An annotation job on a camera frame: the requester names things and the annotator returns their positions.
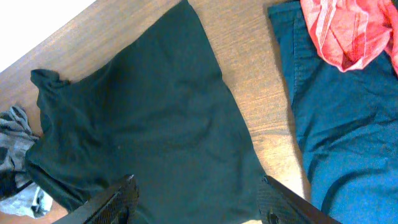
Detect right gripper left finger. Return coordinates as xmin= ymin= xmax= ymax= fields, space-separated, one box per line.
xmin=54 ymin=175 xmax=139 ymax=224

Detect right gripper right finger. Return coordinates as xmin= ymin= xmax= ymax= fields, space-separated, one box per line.
xmin=257 ymin=175 xmax=340 ymax=224

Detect black t-shirt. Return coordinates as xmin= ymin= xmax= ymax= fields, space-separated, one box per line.
xmin=25 ymin=1 xmax=264 ymax=224

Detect grey folded shorts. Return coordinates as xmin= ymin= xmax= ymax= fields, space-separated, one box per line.
xmin=1 ymin=106 xmax=53 ymax=218

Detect navy blue garment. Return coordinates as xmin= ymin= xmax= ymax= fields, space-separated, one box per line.
xmin=267 ymin=1 xmax=397 ymax=223

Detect red mesh garment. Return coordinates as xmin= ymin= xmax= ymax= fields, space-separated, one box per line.
xmin=300 ymin=0 xmax=397 ymax=72

